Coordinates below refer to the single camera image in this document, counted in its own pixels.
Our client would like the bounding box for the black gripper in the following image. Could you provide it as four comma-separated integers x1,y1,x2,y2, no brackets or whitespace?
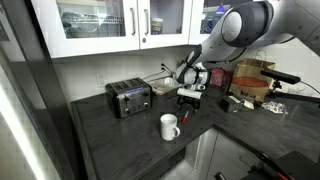
176,94,202,114

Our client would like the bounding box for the orange capped white marker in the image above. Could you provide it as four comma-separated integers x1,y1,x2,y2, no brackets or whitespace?
180,110,190,125

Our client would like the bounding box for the white ceramic cup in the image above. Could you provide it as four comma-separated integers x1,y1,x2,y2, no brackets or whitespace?
159,113,182,142

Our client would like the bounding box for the aluminium foil tray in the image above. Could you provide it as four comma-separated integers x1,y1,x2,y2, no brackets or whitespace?
147,75,183,97

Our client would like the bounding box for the pink cardboard box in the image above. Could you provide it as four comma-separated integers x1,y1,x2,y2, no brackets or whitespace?
209,68,234,90

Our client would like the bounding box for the small black box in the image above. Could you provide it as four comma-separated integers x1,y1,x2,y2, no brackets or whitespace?
218,95,245,114

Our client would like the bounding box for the black chrome four-slot toaster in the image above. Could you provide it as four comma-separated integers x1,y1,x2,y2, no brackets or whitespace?
104,77,154,119

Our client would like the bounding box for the white lower cabinet front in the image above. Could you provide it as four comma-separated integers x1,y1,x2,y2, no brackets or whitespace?
159,128,264,180

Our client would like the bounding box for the brown paper bag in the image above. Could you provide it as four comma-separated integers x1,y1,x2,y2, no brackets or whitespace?
229,49,277,103

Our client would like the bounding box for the crumpled foil wrapper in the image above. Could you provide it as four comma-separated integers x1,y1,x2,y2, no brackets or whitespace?
260,100,289,115

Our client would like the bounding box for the orange black bar clamp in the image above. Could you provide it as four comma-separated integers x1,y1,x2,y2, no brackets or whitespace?
247,152,296,180

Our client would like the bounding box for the stainless steel refrigerator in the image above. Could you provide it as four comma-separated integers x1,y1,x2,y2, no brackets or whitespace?
0,0,88,180

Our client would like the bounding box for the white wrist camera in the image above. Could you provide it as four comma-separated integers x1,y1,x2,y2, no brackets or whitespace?
176,87,203,100

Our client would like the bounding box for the black toaster power cable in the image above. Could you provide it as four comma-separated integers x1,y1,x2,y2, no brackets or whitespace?
141,62,175,81

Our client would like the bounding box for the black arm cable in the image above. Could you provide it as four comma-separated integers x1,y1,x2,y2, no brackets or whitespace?
199,35,298,65

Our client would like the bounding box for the white wall outlet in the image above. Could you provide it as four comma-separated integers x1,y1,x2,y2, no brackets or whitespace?
95,72,107,89

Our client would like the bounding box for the black stereo camera bar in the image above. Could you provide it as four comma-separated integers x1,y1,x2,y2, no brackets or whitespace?
260,69,302,85

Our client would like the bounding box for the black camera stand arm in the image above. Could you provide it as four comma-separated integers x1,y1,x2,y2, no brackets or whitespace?
266,79,320,108

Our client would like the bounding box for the white glass-door wall cabinet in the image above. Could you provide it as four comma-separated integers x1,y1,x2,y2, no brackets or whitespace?
30,0,241,59

